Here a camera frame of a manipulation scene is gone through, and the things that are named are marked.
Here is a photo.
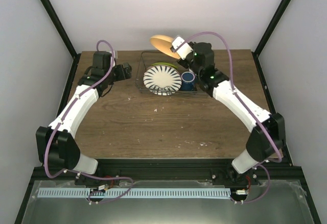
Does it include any dark blue mug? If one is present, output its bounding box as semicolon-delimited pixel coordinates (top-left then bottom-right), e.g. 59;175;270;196
180;72;196;91

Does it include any lime green plate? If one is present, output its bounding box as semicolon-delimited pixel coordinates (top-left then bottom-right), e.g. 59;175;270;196
151;62;177;69

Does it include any grey wire dish rack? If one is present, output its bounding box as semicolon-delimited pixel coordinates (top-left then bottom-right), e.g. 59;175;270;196
135;51;207;98

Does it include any orange round plate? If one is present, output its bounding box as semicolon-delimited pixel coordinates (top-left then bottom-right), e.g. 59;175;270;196
150;35;180;59

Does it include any white blue striped plate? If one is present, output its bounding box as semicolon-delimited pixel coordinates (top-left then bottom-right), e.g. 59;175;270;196
143;65;182;96

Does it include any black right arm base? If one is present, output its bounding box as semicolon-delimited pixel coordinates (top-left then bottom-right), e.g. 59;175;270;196
211;166;259;188

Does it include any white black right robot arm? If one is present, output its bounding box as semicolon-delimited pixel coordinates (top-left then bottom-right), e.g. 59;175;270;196
171;42;286;185

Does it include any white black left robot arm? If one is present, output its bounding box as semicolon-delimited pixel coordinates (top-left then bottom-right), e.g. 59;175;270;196
36;51;132;185

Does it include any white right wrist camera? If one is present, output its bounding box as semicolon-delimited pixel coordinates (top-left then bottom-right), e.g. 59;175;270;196
170;35;193;59

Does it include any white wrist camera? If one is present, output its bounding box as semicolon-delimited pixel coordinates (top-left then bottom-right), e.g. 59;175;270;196
170;35;193;59
111;51;118;59

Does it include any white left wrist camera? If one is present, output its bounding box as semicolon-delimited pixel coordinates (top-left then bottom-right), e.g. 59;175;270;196
111;51;118;59

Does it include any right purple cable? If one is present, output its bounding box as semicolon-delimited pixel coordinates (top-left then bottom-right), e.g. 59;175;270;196
172;31;283;205

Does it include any light blue slotted cable duct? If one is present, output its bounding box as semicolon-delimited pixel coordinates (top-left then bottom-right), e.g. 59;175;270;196
37;188;231;199

